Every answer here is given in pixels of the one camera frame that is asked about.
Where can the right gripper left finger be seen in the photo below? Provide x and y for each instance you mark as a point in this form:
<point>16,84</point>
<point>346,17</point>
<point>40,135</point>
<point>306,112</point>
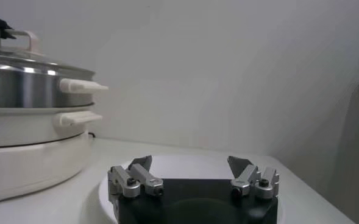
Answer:
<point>148,182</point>

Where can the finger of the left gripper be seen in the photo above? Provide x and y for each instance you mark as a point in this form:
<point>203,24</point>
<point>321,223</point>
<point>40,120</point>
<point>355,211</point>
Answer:
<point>1,29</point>

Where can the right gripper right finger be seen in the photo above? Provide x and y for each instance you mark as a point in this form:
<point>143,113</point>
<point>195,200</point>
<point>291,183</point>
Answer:
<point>246,179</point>

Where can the glass pot lid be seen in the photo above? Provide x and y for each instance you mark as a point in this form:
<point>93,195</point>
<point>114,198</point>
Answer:
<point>33,42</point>

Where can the steel steamer basket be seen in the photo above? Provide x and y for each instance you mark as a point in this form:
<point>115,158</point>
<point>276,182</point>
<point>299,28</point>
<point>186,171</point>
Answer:
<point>14,88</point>

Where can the white round plate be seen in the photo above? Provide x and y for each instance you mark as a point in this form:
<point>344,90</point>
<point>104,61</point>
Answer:
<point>185,167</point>

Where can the white electric cooking pot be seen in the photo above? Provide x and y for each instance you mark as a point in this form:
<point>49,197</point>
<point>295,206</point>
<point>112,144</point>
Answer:
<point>30,164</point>

